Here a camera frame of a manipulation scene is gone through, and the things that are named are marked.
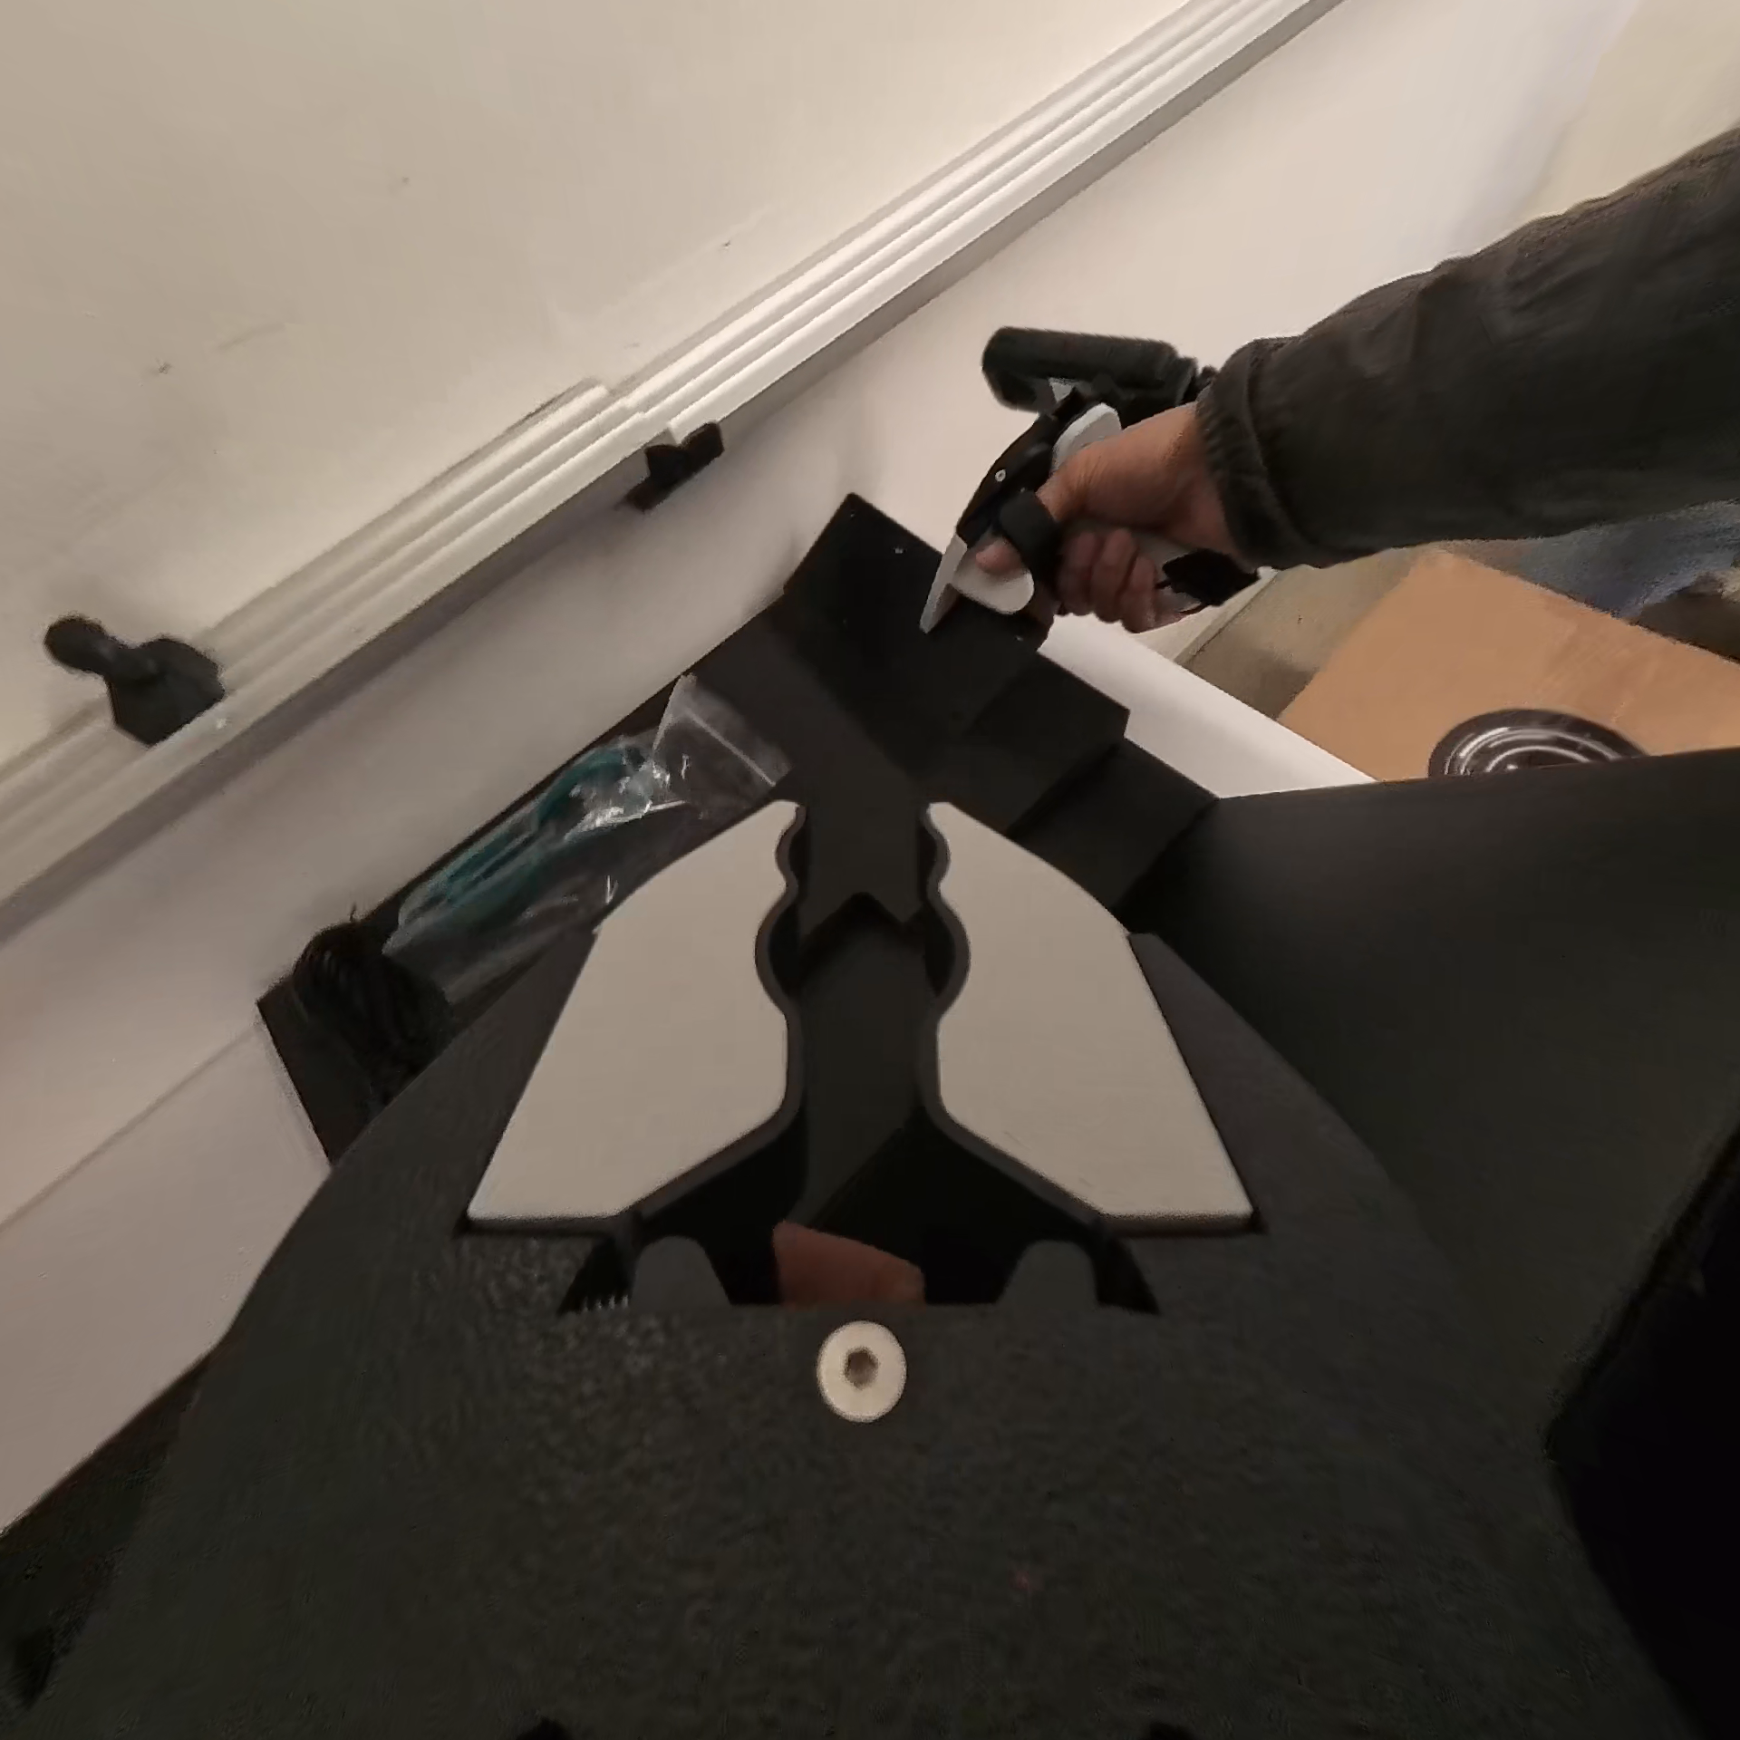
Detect clear plastic bag teal parts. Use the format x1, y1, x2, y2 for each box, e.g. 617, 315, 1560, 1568
385, 674, 795, 984

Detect round metal disc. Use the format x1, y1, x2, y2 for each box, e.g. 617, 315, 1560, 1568
1431, 707, 1630, 781

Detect person's right forearm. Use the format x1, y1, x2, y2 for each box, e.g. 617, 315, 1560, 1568
1197, 129, 1740, 573

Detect person's right hand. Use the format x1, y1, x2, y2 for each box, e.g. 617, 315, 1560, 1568
980, 401, 1242, 634

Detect black foam block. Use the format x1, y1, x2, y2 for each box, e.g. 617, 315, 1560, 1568
775, 491, 1056, 750
938, 649, 1134, 817

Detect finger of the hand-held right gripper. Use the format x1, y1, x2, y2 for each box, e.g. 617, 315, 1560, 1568
920, 533, 1039, 636

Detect black foam insert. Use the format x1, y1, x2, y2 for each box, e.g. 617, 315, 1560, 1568
256, 665, 1219, 1171

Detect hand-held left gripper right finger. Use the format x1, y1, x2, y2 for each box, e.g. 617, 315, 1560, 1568
903, 799, 1257, 1240

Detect black coiled strap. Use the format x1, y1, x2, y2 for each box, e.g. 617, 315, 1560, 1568
289, 921, 454, 1097

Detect white wall rail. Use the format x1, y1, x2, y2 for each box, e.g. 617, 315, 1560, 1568
0, 0, 1351, 943

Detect black wall hook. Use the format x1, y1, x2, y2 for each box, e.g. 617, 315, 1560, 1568
44, 616, 229, 749
624, 422, 728, 513

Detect cardboard box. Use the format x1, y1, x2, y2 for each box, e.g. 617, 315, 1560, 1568
1279, 547, 1740, 787

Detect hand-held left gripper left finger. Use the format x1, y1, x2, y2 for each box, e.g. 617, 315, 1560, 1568
465, 799, 822, 1245

